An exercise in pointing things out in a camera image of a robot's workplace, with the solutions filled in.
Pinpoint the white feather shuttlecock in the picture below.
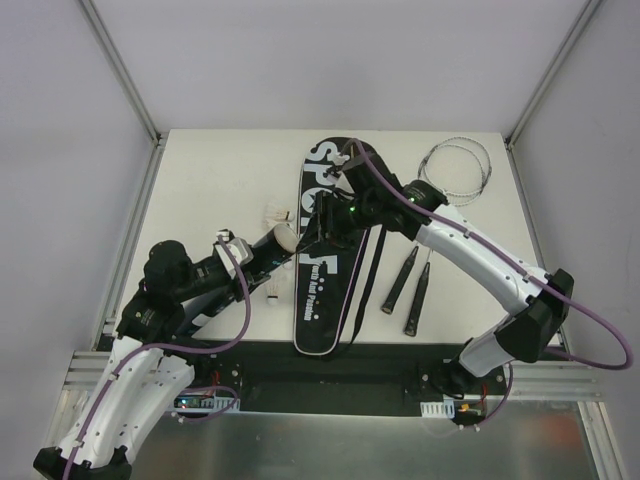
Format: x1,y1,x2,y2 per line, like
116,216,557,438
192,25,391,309
266,281,281,306
264,203,295,224

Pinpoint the black shuttlecock tube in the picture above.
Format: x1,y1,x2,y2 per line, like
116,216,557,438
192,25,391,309
184,224,299,341

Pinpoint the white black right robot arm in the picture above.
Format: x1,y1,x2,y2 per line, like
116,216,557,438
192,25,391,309
296,158,574,395

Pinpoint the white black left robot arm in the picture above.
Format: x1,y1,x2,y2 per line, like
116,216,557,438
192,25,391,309
33,224,299,479

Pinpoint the badminton racket black grip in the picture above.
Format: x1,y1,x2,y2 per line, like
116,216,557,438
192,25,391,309
381,245,419,315
403,261,431,337

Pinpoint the black racket bag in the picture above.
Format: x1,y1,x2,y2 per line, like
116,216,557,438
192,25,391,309
293,137,386,359

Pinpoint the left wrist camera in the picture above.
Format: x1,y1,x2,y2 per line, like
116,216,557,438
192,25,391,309
215,229,253,265

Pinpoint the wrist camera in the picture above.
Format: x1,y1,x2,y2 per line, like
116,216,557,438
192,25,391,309
215,229,253,265
324,155,369,190

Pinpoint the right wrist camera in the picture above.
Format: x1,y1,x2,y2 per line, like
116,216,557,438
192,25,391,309
324,155,369,190

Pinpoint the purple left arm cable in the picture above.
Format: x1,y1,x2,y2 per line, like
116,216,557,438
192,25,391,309
62,239,254,480

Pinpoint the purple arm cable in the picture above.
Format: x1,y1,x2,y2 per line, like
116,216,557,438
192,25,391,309
62,239,254,480
349,138,632,372

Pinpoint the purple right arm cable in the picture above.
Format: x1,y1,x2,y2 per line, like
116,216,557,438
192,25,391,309
349,138,632,372

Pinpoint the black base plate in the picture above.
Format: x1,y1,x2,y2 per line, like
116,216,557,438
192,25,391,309
164,342,506,416

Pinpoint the aluminium frame rail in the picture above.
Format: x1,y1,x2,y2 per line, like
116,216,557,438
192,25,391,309
62,351,606,402

